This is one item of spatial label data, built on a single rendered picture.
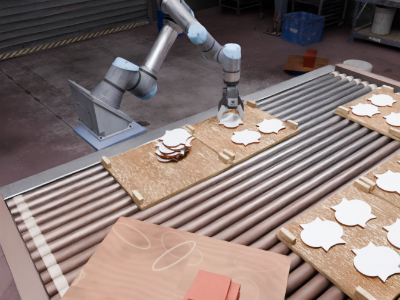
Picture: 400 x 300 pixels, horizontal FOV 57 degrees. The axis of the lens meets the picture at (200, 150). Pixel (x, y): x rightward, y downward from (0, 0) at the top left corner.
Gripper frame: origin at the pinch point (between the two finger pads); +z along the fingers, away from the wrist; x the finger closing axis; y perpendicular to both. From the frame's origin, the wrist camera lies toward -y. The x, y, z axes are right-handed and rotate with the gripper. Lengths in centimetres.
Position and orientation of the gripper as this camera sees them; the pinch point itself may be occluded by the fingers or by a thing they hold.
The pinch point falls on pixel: (230, 120)
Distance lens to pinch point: 176.2
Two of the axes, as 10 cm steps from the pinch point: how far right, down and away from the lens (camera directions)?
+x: -10.0, 0.2, 0.0
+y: -0.1, -5.6, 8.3
